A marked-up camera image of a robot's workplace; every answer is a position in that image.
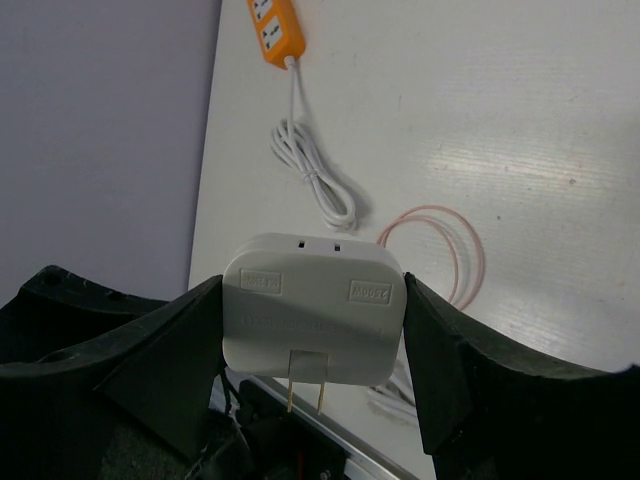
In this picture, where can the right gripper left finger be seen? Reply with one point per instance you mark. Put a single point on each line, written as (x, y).
(81, 362)

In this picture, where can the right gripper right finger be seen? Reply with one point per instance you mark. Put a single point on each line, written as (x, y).
(490, 407)

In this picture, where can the small white plug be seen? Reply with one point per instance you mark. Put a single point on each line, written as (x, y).
(313, 310)

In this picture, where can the orange power strip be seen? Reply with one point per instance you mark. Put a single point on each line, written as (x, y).
(278, 30)

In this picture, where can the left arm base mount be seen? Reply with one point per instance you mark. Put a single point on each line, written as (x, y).
(256, 438)

